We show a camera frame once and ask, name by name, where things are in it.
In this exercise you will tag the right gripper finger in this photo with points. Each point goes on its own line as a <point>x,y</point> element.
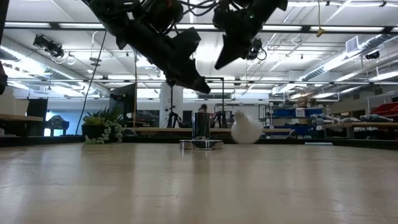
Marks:
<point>233,46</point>

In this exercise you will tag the chrome lamp socket base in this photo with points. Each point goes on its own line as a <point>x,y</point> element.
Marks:
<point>201,124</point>

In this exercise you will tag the white flood lightbulb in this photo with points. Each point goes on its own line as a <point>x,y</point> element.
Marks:
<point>247,130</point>

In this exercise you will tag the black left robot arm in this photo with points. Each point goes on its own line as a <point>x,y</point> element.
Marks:
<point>124,12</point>

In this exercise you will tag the black tripod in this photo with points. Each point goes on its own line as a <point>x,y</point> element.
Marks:
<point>171,102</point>

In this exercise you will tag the person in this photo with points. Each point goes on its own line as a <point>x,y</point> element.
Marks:
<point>202,108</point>

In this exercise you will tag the thin black pole stand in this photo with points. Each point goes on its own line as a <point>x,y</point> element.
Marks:
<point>223,99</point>

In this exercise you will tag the black monitor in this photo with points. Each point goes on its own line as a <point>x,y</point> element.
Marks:
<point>127,99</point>

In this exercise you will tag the yellow hanging tag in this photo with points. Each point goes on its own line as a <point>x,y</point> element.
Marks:
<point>320,31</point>

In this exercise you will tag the small potted green plant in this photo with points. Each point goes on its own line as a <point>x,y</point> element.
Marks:
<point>102,127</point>

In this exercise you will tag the blue storage bins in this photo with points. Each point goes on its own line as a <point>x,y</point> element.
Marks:
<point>283,112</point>

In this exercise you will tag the black ceiling-mounted device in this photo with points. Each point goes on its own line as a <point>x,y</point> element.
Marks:
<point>49,46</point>

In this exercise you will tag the light blue square pad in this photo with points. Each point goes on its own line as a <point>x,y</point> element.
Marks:
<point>318,144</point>

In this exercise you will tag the black cabinet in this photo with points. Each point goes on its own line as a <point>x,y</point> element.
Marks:
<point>37,115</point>

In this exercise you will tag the light wooden table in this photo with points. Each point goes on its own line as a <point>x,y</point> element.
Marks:
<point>18,117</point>
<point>373,125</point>

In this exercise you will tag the red bin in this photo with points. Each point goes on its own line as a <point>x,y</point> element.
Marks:
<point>385,109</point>

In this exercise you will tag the black hanging camera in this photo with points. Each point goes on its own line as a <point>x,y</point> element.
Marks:
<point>256,48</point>

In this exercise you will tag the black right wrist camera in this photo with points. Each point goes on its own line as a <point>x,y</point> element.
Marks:
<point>224,18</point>

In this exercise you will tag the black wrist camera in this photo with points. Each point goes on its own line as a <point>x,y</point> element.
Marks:
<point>186,40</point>
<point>224,18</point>

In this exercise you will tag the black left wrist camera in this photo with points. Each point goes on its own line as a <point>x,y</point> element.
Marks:
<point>186,40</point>

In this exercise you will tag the black security camera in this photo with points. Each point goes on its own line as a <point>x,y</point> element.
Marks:
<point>372,55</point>

